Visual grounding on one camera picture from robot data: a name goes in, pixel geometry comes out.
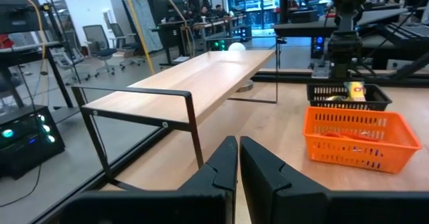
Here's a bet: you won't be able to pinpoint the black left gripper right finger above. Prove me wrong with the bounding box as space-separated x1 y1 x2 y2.
239 136 429 224

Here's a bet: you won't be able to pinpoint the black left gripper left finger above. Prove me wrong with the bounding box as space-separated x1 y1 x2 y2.
60 136 238 224

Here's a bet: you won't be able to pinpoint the black slotted plastic basket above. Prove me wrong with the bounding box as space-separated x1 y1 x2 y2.
306 82 393 112

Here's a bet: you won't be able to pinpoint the orange slotted plastic basket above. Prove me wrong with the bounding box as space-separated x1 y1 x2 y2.
302 105 423 174

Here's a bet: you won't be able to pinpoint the black side desk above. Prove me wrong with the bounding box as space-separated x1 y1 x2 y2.
273 7 410 40

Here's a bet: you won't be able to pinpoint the computer tower under side desk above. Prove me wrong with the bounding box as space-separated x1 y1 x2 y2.
310 35 326 60

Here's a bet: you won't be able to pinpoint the white globe desk lamp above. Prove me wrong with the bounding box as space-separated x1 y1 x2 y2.
227 42 255 93

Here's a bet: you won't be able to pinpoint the cluttered background work desk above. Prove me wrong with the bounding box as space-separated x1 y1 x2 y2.
156 13 251 66

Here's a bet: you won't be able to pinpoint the grey office chair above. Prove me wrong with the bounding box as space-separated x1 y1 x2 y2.
82 24 117 78
109 22 145 68
50 31 92 86

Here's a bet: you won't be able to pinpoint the black workbench desk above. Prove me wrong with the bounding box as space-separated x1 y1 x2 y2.
0 0 75 109

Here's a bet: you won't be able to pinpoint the black monitor pole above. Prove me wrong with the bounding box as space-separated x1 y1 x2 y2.
279 0 290 25

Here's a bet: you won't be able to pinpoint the black keyboard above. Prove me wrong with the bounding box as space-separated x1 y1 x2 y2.
385 21 429 50

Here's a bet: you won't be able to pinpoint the silver mounting plate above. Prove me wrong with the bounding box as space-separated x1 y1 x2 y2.
310 62 332 80

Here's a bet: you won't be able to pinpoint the computer tower green lights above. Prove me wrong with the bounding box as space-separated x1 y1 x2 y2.
204 37 229 52

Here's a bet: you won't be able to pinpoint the grey partition board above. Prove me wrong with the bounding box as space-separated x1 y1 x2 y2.
121 0 164 54

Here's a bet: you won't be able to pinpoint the computer tower glowing fans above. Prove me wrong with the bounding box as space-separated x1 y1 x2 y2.
0 105 66 180

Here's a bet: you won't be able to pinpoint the wooden shelf riser black frame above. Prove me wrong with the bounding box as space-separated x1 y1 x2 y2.
70 36 279 191

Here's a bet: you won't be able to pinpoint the yellow hanging cable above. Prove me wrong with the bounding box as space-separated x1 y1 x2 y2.
121 0 157 76

